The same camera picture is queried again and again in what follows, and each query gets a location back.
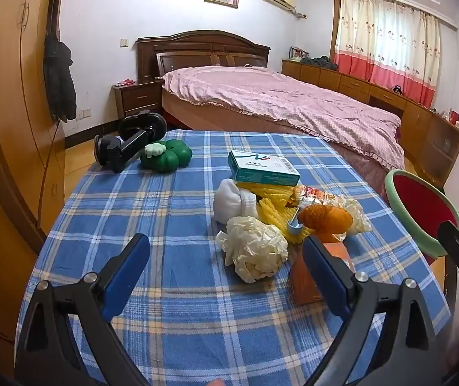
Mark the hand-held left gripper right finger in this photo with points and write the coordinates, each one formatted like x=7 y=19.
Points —
x=326 y=275

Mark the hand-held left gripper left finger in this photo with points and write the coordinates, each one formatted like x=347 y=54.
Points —
x=127 y=277

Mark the red chair green rim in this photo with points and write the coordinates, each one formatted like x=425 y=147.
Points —
x=422 y=205

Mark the white and teal medicine box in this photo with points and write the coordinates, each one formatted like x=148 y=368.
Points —
x=263 y=169

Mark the flat orange packet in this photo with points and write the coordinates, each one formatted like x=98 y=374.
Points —
x=304 y=281

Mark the orange toy bread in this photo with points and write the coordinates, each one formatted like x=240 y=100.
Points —
x=326 y=219

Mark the small blue scoop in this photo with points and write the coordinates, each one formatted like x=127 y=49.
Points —
x=295 y=227

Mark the clear crumpled plastic wrapper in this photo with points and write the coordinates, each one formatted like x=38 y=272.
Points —
x=360 y=217

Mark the blue plaid tablecloth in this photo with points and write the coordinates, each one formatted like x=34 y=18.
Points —
x=181 y=321

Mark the orange snack wrapper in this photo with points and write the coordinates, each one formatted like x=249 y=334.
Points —
x=314 y=196

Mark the yellow foam fruit net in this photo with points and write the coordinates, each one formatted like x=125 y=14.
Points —
x=273 y=213

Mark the white sock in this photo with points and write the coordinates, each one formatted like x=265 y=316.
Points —
x=231 y=201

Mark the small red box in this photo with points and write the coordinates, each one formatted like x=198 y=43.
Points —
x=455 y=115

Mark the green clover toy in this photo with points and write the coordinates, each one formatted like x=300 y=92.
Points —
x=171 y=157

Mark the long wooden cabinet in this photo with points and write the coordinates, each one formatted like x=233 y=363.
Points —
x=414 y=116

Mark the black dumbbell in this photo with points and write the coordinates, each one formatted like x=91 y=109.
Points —
x=133 y=140

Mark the small black object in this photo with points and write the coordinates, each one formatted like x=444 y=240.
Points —
x=397 y=89

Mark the dark wooden nightstand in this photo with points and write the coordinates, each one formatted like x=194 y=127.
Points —
x=137 y=98

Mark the pink checked bedspread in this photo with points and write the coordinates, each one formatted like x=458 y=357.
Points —
x=285 y=96

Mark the wooden wardrobe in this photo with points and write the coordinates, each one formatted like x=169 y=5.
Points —
x=8 y=128

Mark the small red items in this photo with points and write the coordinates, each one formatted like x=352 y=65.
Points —
x=126 y=82

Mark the black jacket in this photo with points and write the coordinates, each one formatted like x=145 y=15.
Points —
x=58 y=80

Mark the dark clothes pile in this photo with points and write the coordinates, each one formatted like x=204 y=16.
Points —
x=320 y=63

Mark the white and red curtain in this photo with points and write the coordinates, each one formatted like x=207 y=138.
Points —
x=390 y=40

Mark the wooden bed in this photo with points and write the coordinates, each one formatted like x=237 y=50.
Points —
x=197 y=48

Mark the white wall outlet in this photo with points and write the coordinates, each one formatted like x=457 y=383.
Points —
x=84 y=114

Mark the small standing photo frame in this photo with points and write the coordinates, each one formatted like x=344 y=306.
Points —
x=298 y=53

